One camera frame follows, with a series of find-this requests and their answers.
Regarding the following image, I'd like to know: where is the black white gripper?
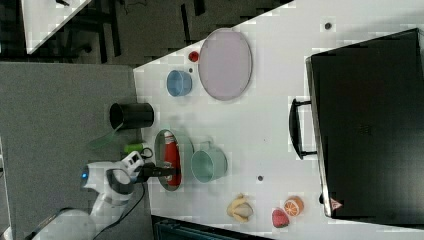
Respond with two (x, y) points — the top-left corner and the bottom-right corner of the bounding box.
(121, 151), (176, 183)

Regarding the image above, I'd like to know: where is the red ketchup bottle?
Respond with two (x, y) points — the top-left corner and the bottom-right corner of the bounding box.
(164, 131), (181, 186)

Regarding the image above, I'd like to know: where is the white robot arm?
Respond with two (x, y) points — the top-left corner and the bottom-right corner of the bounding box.
(25, 151), (179, 240)

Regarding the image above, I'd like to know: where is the green oval strainer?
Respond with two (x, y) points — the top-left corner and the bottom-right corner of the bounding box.
(154, 129), (194, 191)

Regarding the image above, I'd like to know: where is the green cylinder object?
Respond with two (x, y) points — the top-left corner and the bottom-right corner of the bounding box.
(124, 143), (148, 154)

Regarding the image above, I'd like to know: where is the green mug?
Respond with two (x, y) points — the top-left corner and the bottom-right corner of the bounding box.
(191, 141), (228, 183)

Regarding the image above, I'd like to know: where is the dark bin under table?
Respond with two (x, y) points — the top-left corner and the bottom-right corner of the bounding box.
(151, 215), (271, 240)

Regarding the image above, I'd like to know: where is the black cylinder container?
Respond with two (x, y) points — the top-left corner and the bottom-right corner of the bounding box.
(109, 103), (154, 130)

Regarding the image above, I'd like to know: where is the blue plastic cup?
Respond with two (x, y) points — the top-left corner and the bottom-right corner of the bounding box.
(166, 70), (192, 97)

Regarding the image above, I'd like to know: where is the peeled banana toy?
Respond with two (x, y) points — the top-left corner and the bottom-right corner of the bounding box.
(226, 194), (253, 223)

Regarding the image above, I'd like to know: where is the small red strawberry toy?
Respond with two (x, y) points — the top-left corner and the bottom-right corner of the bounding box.
(188, 51), (199, 62)

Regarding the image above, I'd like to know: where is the large grey round plate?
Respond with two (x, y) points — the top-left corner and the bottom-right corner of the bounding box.
(198, 28), (252, 101)

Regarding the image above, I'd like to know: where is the large red strawberry toy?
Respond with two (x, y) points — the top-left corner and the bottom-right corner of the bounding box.
(272, 208), (290, 228)

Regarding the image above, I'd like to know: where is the orange half toy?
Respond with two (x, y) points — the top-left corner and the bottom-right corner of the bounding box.
(284, 196), (304, 217)

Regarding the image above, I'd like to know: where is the black toaster oven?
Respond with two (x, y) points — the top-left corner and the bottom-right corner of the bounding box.
(305, 28), (424, 229)

